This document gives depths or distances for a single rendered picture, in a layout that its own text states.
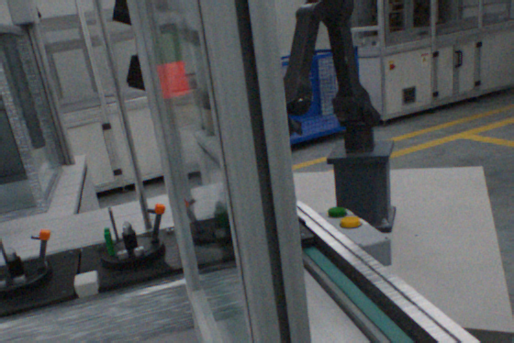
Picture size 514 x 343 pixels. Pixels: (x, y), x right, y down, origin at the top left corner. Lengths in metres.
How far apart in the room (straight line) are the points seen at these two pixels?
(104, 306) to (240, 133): 0.75
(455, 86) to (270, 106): 6.75
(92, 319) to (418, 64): 5.90
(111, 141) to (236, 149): 4.77
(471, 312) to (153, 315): 0.58
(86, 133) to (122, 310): 4.08
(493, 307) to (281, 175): 0.81
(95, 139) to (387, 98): 3.44
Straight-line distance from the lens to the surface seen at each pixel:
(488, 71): 7.37
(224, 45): 0.22
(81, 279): 0.99
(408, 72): 6.45
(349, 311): 0.87
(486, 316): 0.98
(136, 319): 0.96
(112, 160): 5.02
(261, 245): 0.24
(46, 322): 0.97
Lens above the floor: 1.40
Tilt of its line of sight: 21 degrees down
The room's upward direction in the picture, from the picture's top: 10 degrees counter-clockwise
